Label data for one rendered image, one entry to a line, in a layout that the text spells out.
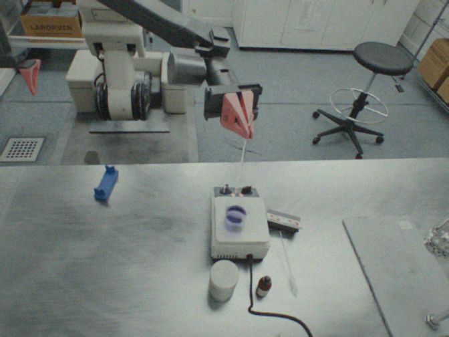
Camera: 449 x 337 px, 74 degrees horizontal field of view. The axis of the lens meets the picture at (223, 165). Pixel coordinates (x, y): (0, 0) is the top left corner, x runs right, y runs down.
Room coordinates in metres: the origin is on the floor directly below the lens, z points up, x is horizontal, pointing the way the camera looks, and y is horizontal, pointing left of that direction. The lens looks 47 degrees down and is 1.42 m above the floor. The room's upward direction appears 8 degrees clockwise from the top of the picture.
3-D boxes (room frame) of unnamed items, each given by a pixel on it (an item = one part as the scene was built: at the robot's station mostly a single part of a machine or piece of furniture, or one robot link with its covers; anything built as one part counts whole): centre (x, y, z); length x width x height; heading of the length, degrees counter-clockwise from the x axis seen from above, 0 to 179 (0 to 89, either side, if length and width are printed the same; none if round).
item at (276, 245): (0.38, -0.16, 0.76); 0.06 x 0.06 x 0.02
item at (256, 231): (0.38, -0.06, 0.83); 0.12 x 0.12 x 0.01; 8
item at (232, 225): (0.36, -0.04, 0.87); 0.06 x 0.05 x 0.08; 87
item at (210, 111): (0.47, 0.01, 1.10); 0.10 x 0.07 x 0.07; 112
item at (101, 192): (0.49, 0.31, 0.77); 0.10 x 0.03 x 0.04; 0
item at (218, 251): (0.41, -0.05, 0.79); 0.22 x 0.13 x 0.08; 8
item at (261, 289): (0.26, -0.12, 0.78); 0.03 x 0.03 x 0.07
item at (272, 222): (0.44, -0.17, 0.77); 0.09 x 0.06 x 0.04; 80
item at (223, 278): (0.25, -0.03, 0.79); 0.06 x 0.06 x 0.08
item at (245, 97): (0.40, -0.01, 1.10); 0.09 x 0.07 x 0.07; 22
